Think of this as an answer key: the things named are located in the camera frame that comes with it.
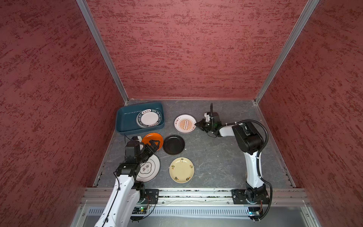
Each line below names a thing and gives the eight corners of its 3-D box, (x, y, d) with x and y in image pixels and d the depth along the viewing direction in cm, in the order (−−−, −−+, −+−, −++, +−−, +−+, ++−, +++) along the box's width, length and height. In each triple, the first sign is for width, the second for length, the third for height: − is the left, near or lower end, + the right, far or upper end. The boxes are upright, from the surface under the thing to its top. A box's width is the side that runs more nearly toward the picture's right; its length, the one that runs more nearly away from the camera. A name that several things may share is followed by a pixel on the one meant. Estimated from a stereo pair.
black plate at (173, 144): (163, 154, 92) (162, 152, 89) (164, 136, 100) (164, 134, 98) (184, 154, 92) (184, 152, 89) (184, 136, 100) (184, 134, 98)
